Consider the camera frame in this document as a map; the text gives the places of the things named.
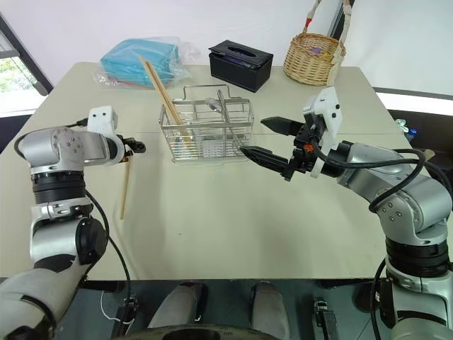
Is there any wooden chopstick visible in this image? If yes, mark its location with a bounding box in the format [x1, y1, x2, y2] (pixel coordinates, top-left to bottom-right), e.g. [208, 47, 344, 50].
[138, 55, 188, 142]
[145, 61, 195, 159]
[120, 157, 132, 220]

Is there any wicker basket with handle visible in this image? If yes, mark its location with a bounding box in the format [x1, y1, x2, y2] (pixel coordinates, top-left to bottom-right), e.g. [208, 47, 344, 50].
[282, 0, 353, 87]

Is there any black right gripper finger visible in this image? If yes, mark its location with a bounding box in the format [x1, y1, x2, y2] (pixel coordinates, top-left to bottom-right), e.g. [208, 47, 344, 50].
[260, 116, 306, 138]
[240, 145, 296, 182]

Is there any silver wire basket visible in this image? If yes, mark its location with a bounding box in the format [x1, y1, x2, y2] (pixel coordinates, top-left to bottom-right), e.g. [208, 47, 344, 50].
[158, 84, 256, 164]

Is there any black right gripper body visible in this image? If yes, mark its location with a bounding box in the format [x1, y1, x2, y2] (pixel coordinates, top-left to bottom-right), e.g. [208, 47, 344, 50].
[288, 118, 322, 177]

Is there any thin white cable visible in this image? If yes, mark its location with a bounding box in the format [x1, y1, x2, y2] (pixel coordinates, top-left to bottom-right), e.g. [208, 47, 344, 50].
[100, 290, 122, 324]

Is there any black tissue box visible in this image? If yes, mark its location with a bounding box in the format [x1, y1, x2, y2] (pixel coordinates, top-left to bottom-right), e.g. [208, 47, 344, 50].
[207, 39, 275, 94]

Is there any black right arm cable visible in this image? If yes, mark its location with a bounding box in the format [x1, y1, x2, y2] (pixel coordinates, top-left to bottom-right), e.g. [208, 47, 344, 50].
[306, 140, 431, 214]

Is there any teal cloth in plastic bag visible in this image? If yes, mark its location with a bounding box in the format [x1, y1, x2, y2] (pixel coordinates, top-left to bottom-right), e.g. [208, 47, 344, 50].
[92, 36, 200, 90]

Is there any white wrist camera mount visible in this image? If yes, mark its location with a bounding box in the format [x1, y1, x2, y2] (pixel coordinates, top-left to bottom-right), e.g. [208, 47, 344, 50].
[302, 86, 345, 178]
[86, 105, 120, 143]

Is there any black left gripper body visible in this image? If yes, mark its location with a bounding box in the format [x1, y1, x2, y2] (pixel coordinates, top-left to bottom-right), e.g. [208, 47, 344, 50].
[118, 136, 147, 164]

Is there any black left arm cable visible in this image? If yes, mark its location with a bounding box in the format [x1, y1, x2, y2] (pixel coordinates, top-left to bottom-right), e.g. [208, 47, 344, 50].
[83, 188, 133, 302]

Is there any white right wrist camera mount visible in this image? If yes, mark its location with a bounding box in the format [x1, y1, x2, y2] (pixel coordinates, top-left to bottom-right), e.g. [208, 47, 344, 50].
[302, 86, 345, 178]

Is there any metal spoon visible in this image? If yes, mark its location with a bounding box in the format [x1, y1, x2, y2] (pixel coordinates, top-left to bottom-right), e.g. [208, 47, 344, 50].
[206, 89, 246, 148]

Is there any black floor stand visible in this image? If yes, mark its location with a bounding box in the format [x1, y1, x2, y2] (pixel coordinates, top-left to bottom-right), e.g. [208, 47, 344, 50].
[112, 295, 139, 338]
[313, 299, 339, 340]

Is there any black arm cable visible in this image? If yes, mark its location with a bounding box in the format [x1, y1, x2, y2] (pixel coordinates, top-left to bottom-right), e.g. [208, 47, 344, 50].
[306, 140, 431, 214]
[83, 188, 133, 302]

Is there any dark window frame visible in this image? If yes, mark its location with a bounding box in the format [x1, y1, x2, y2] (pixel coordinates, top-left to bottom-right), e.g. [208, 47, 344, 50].
[0, 11, 55, 97]

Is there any grey rounded foot shape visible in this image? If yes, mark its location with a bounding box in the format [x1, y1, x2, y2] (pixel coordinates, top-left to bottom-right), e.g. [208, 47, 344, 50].
[147, 282, 209, 330]
[250, 280, 290, 340]

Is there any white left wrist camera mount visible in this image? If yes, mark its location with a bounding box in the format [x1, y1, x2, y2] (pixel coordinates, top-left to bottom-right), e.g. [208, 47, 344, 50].
[86, 105, 120, 143]

